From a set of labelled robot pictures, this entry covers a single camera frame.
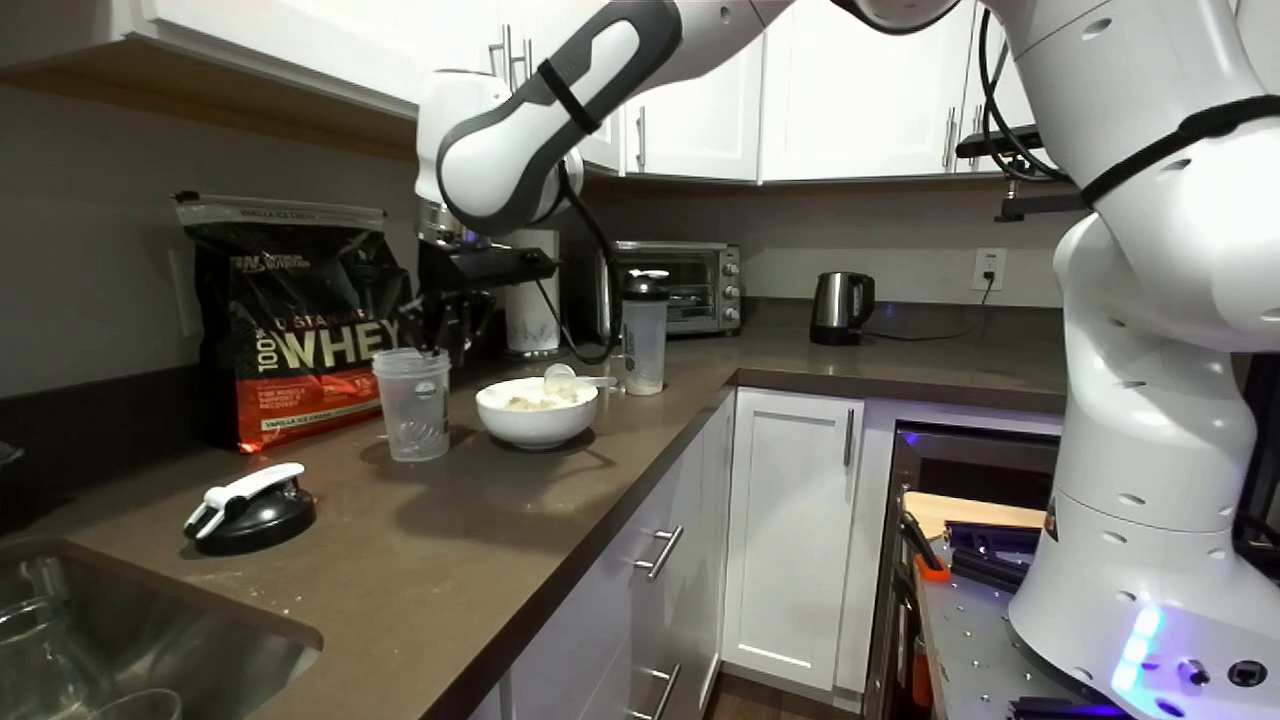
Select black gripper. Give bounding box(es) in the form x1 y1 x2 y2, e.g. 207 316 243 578
414 242 558 354

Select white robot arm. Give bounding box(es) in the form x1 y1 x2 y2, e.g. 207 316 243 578
417 0 1280 720

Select clear plastic measuring cup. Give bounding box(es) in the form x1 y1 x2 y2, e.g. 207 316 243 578
373 347 452 466

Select white ceramic bowl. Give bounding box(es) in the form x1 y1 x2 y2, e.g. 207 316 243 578
475 377 598 449

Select black whey protein bag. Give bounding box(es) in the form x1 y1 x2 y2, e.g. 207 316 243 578
189 219 414 455

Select clear shaker bottle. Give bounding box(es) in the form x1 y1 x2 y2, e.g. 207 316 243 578
622 282 668 396

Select silver toaster oven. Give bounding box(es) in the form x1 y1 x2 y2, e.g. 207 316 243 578
617 242 745 338

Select black white shaker lid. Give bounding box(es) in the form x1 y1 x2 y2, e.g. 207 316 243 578
186 460 316 558

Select white lower corner cabinet door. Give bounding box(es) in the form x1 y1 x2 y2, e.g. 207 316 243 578
726 390 859 693

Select white upper cabinets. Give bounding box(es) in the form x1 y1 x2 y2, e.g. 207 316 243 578
0 0 1034 183

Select stainless steel sink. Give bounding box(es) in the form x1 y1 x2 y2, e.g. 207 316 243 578
0 539 321 720

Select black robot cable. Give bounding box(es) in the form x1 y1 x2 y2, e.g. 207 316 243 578
532 55 624 369

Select wall power outlet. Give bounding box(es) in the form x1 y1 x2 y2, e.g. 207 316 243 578
971 250 1010 289

